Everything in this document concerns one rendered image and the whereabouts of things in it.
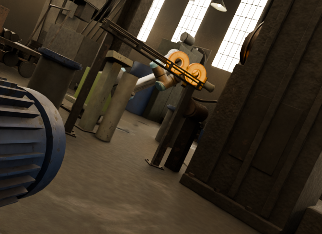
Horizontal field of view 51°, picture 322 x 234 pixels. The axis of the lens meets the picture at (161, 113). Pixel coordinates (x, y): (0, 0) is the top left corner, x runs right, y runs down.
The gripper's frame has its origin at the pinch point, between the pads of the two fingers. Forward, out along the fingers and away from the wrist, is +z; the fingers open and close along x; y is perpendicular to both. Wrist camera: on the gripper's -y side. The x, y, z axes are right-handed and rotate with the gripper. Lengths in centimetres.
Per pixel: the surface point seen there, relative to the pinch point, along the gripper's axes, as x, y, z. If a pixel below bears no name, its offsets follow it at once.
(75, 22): -53, 234, -564
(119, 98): -38, -32, -30
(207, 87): 11.3, -6.8, 0.6
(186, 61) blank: -11.2, 2.3, 2.7
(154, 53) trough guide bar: -34.8, -3.7, 2.8
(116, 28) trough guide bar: -64, -1, 4
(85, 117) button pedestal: -52, -51, -50
